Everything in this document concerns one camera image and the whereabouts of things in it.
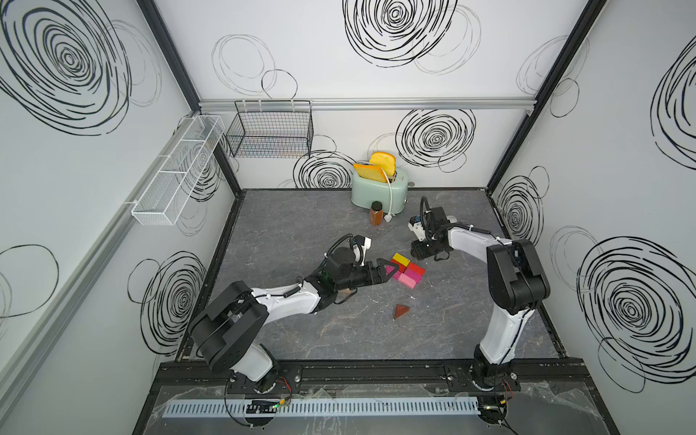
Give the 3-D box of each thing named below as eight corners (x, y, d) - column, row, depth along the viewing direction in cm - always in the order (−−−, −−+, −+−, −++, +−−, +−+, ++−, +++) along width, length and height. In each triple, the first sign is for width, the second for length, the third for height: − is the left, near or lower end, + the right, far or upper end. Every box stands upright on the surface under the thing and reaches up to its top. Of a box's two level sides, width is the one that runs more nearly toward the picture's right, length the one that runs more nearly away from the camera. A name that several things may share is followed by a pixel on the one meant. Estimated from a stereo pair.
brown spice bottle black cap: (370, 226, 110) (371, 209, 102) (369, 217, 113) (371, 200, 105) (381, 226, 110) (383, 209, 102) (380, 217, 113) (382, 200, 105)
